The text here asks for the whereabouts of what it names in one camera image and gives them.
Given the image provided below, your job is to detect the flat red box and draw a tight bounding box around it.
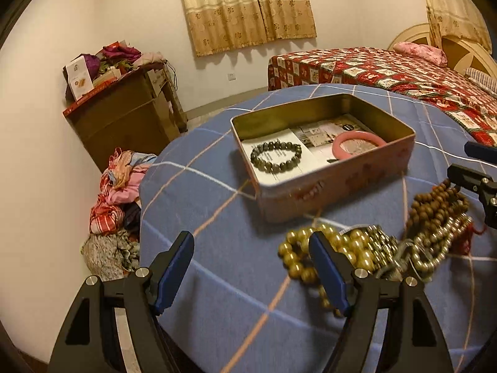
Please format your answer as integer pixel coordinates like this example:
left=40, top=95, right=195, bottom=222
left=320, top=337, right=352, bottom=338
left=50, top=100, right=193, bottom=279
left=63, top=85, right=117, bottom=117

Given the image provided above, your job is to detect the pile of colourful clothes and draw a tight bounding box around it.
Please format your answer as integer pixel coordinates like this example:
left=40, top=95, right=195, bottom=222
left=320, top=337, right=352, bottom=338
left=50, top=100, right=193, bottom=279
left=81, top=147, right=158, bottom=282

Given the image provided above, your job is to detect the brown wooden bead necklace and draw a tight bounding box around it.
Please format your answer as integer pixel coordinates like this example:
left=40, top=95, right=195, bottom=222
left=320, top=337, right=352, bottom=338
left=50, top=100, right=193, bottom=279
left=404, top=179, right=472, bottom=242

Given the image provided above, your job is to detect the light pink cloth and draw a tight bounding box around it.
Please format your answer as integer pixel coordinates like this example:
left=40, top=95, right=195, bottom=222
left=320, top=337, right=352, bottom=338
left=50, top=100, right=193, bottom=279
left=134, top=52, right=167, bottom=67

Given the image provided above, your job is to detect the dark bead bracelet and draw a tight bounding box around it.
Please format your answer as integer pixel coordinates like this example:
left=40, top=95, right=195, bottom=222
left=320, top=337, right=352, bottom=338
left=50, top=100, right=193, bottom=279
left=249, top=141, right=303, bottom=175

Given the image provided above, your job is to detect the purple cloth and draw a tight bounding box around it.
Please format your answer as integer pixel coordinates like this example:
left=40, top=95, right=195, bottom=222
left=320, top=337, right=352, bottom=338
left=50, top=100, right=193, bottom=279
left=83, top=53, right=102, bottom=80

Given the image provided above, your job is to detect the pink metal tin box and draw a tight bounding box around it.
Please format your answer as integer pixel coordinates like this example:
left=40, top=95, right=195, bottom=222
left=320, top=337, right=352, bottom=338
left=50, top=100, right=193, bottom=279
left=230, top=93, right=417, bottom=224

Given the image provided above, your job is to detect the pink pillow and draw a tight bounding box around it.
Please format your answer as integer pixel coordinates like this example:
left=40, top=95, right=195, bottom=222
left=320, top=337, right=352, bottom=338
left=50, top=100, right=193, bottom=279
left=393, top=41, right=448, bottom=67

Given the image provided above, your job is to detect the brown wooden cabinet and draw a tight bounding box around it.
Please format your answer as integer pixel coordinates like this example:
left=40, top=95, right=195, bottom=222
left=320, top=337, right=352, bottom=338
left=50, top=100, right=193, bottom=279
left=63, top=60, right=189, bottom=172

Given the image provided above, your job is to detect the pink bangle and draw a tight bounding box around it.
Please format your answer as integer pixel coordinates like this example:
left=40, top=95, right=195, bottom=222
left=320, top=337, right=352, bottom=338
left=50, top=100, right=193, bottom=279
left=331, top=132, right=388, bottom=161

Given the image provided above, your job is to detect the orange and white box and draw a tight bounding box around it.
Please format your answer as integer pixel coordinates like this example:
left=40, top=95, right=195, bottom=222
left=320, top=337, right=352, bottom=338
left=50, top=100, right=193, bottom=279
left=92, top=66, right=123, bottom=88

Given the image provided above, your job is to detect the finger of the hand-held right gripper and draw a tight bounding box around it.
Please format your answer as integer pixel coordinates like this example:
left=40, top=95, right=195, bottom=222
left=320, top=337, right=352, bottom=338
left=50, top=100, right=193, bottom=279
left=447, top=164, right=497, bottom=226
left=465, top=141, right=497, bottom=162

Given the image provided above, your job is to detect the gold metal bead chain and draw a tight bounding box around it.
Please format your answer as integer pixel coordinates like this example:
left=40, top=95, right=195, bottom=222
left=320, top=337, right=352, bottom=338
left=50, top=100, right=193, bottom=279
left=365, top=225, right=401, bottom=273
left=411, top=214, right=472, bottom=278

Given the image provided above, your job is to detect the large golden bead bracelet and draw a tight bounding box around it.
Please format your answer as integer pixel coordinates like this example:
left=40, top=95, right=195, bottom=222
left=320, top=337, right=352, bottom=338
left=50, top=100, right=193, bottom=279
left=277, top=225, right=375, bottom=316

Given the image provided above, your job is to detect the red cord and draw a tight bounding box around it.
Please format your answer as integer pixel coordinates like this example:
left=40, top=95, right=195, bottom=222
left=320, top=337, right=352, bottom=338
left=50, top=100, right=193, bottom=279
left=454, top=218, right=488, bottom=258

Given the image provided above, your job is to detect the bed with red patterned cover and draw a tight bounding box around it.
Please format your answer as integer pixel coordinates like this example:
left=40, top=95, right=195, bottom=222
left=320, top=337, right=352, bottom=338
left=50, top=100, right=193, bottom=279
left=267, top=47, right=497, bottom=147

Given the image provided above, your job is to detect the beige patterned curtain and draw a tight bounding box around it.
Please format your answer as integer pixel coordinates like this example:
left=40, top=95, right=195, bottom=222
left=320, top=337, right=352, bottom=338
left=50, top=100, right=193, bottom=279
left=413, top=0, right=493, bottom=53
left=177, top=0, right=269, bottom=57
left=248, top=0, right=318, bottom=44

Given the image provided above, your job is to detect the white printed box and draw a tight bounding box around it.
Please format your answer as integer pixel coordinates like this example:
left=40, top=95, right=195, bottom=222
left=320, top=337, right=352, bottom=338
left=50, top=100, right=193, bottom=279
left=65, top=56, right=94, bottom=101

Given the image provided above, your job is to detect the striped cushion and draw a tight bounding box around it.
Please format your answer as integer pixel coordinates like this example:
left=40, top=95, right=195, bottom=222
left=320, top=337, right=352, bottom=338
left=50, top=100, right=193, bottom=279
left=464, top=67, right=497, bottom=94

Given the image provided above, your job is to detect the cream wooden headboard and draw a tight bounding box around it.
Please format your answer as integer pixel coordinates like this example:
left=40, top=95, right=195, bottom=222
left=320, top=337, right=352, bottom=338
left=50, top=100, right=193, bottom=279
left=388, top=23, right=497, bottom=83

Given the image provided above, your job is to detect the magenta cloth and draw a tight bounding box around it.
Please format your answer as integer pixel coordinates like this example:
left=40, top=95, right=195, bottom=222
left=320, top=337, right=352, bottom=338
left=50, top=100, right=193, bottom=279
left=102, top=44, right=141, bottom=63

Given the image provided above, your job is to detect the pale green stone bracelet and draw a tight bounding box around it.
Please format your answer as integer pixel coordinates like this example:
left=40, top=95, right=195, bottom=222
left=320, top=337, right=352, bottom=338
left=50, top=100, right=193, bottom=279
left=382, top=240, right=413, bottom=280

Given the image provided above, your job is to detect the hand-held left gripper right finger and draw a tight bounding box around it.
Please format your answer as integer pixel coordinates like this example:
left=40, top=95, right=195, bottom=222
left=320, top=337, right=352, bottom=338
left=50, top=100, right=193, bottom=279
left=308, top=231, right=455, bottom=373

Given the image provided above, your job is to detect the printed paper leaflet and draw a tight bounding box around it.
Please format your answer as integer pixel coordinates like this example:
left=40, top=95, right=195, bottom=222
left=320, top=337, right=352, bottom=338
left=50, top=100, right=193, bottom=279
left=241, top=114, right=375, bottom=166

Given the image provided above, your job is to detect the blue checked tablecloth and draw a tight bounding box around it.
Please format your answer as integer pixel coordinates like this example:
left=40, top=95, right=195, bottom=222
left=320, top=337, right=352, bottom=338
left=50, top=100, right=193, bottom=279
left=139, top=83, right=497, bottom=373

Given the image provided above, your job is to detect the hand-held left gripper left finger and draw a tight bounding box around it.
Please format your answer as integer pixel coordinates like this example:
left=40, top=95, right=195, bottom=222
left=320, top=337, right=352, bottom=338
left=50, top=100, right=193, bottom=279
left=47, top=231, right=195, bottom=373

